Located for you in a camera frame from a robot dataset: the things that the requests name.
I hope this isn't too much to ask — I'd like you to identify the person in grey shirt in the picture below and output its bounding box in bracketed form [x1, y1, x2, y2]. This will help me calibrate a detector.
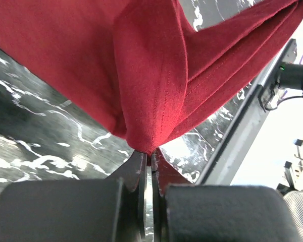
[283, 190, 303, 241]

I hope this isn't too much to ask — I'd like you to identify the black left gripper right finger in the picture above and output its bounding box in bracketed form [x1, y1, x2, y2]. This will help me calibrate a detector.
[151, 150, 300, 241]

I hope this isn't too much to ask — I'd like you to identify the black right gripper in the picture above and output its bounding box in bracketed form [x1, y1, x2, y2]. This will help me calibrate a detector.
[276, 63, 303, 94]

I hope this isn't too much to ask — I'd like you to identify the dark red t-shirt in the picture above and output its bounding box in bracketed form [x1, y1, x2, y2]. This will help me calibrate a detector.
[0, 1, 303, 154]

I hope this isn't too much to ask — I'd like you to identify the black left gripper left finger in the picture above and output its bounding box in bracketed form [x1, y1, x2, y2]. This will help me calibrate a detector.
[0, 151, 147, 241]

